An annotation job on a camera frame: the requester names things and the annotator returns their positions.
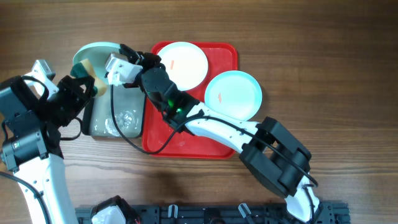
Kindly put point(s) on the black tray with water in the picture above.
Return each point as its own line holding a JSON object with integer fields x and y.
{"x": 109, "y": 115}

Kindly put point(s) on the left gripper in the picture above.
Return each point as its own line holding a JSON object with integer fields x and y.
{"x": 68, "y": 85}

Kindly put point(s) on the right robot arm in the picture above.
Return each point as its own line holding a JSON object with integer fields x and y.
{"x": 278, "y": 160}

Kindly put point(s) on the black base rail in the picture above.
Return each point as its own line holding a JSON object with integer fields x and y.
{"x": 328, "y": 212}

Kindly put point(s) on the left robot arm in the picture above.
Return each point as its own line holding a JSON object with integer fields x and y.
{"x": 33, "y": 155}

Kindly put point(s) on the teal plate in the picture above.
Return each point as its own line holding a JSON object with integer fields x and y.
{"x": 97, "y": 53}
{"x": 234, "y": 93}

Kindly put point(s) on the green yellow sponge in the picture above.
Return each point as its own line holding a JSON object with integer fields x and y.
{"x": 83, "y": 69}

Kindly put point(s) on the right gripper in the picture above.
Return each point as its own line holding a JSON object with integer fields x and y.
{"x": 143, "y": 60}

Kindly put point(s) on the white round plate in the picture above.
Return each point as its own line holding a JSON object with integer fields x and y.
{"x": 185, "y": 63}

